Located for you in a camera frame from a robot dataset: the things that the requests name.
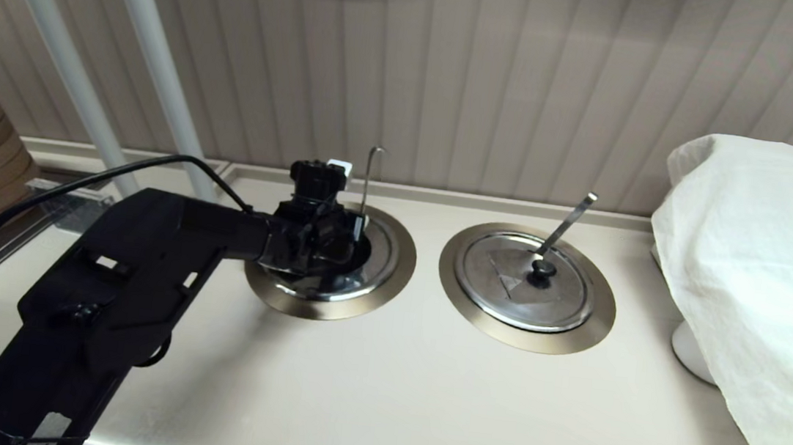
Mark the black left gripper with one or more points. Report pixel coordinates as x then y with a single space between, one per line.
313 239

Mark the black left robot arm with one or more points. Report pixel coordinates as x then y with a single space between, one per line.
142 255

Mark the steel pot lid black knob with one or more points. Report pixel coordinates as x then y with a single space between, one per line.
558 298

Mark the grey white slanted pole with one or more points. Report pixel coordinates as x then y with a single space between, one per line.
168 80
70 63

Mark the clear acrylic sign holder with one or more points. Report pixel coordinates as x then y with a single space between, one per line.
69 217

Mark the white ceramic cup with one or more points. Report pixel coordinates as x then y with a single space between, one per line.
692 353

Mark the white cloth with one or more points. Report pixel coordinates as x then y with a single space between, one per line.
752 275

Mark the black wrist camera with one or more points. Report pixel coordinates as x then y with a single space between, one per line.
313 177

